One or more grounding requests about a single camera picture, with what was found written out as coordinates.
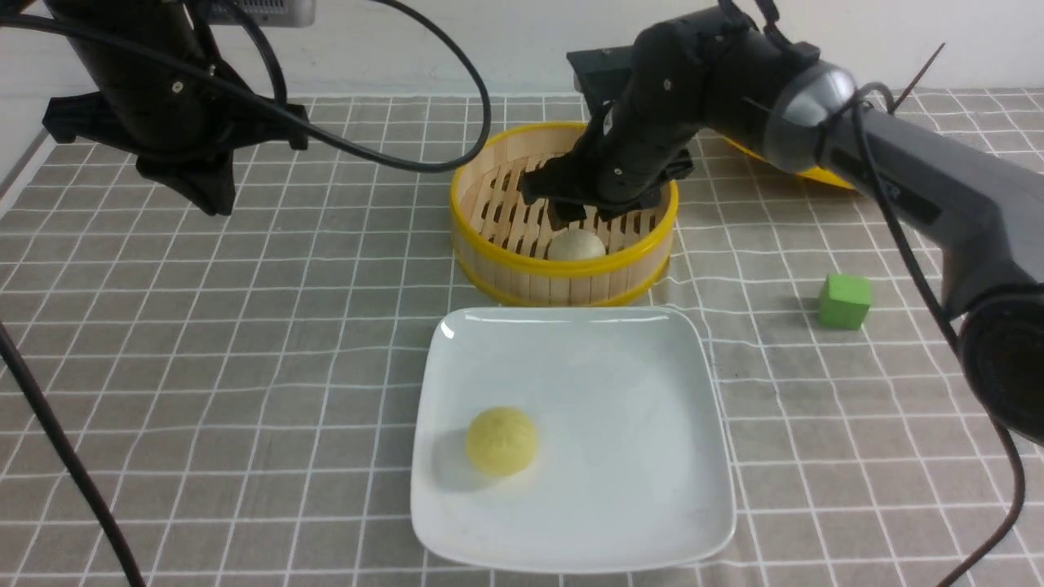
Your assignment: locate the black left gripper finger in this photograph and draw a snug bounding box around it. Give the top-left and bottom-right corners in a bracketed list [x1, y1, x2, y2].
[549, 203, 586, 231]

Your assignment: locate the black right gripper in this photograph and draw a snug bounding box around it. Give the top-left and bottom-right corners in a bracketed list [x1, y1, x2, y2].
[520, 98, 695, 222]

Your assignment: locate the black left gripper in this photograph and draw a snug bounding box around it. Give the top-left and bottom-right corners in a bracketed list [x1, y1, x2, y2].
[42, 49, 308, 217]

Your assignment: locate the beige steamed bun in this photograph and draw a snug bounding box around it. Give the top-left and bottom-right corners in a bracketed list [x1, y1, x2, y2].
[546, 229, 607, 263]

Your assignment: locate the yellow steamed bun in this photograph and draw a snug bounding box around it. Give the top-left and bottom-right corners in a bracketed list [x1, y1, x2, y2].
[465, 406, 538, 477]

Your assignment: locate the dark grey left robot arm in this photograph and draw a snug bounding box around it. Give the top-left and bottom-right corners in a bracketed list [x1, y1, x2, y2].
[2, 1, 493, 217]

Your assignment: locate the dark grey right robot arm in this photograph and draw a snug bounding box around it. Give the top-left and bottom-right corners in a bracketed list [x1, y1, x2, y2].
[519, 1, 1043, 444]

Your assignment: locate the white square plate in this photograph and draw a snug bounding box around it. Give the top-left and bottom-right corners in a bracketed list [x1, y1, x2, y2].
[410, 306, 736, 576]

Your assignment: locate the yellow-rimmed bamboo steamer basket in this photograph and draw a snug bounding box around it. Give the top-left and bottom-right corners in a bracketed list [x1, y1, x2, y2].
[449, 121, 679, 306]

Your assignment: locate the yellow-rimmed bamboo steamer lid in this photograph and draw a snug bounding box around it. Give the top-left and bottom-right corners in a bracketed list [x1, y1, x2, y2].
[721, 135, 855, 191]

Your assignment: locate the grey checked tablecloth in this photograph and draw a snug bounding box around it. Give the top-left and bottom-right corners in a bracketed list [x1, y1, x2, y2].
[1, 133, 1014, 586]

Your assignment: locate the green cube block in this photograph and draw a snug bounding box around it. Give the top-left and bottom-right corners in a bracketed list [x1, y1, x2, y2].
[817, 272, 873, 331]

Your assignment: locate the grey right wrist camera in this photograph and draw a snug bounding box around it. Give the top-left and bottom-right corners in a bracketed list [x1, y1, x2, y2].
[566, 46, 633, 113]

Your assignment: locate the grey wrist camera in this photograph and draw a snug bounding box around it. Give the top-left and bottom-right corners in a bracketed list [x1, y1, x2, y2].
[208, 1, 316, 29]
[566, 46, 633, 113]

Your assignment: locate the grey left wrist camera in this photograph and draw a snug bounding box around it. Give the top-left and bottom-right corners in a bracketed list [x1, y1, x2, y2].
[208, 1, 316, 29]

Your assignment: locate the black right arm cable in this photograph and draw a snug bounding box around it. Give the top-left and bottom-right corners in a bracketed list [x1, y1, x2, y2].
[718, 0, 1027, 587]

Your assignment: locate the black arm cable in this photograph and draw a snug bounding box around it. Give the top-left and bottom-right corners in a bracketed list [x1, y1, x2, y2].
[718, 0, 1027, 587]
[0, 0, 493, 587]

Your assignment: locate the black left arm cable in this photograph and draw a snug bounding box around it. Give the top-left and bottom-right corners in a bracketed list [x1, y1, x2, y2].
[0, 0, 493, 587]

